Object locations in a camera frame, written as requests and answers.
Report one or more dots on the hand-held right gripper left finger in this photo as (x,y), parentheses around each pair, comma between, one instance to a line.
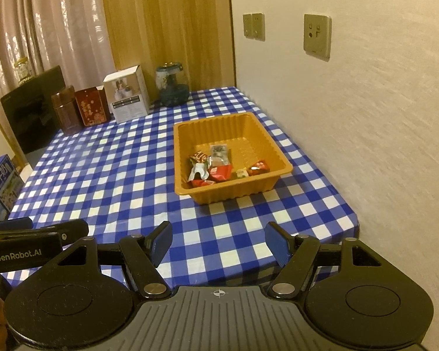
(162,242)

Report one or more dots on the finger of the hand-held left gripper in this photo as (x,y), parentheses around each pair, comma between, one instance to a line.
(69,229)
(11,223)

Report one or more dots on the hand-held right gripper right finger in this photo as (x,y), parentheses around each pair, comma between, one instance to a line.
(276,242)

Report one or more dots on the red twisted candy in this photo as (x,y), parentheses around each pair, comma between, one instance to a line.
(199,183)

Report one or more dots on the red patterned candy packet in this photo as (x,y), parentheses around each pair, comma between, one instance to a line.
(259,167)

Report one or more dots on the green candy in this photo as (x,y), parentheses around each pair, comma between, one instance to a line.
(242,173)

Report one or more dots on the plain red square candy packet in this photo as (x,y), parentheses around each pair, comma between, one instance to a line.
(221,172)

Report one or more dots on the clear seed bar packet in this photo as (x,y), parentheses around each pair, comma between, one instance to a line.
(219,152)

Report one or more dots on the orange plastic tray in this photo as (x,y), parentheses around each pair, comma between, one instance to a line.
(263,135)

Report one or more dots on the blue milk carton box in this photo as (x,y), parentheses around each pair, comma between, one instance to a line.
(3,186)

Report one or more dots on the blue checked tablecloth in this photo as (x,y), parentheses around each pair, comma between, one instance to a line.
(124,175)

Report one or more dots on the black monitor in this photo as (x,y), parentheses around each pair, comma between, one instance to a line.
(29,113)

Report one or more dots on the brown cylindrical tin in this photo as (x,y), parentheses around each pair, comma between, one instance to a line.
(66,111)

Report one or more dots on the red square tin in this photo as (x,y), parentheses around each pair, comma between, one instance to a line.
(93,108)

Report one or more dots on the white cardboard box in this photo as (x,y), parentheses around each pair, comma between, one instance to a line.
(128,95)

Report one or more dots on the small jar with yellow lid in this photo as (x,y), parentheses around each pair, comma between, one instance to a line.
(23,70)

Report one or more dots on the glass jar with dark contents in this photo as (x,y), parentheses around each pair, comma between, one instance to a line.
(172,87)

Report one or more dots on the pale pink curtain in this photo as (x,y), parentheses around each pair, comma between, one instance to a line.
(47,18)

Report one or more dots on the beige wall socket plate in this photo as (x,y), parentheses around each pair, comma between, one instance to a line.
(316,36)

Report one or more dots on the beige wall switch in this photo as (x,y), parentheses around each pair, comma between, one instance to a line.
(259,26)
(247,25)

